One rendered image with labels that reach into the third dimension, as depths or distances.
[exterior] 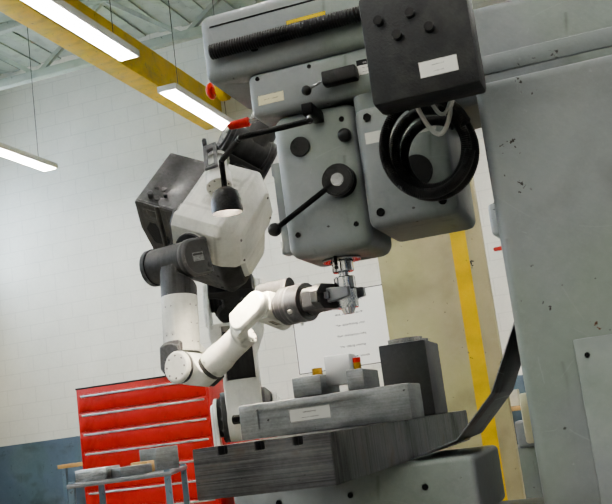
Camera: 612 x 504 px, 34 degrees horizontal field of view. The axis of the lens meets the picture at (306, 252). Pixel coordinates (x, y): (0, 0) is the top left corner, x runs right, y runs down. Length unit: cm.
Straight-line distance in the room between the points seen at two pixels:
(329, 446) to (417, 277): 242
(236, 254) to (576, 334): 105
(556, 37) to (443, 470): 88
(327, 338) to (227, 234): 912
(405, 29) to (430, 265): 213
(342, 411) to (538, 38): 84
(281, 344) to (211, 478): 1022
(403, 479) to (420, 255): 204
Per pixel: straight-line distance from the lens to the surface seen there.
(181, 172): 267
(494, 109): 192
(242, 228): 255
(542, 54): 207
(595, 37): 207
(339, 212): 209
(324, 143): 213
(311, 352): 1166
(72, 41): 969
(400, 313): 390
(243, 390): 280
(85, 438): 768
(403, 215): 203
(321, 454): 153
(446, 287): 387
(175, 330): 243
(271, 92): 217
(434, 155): 204
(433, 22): 185
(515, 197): 188
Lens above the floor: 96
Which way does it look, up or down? 10 degrees up
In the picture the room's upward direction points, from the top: 7 degrees counter-clockwise
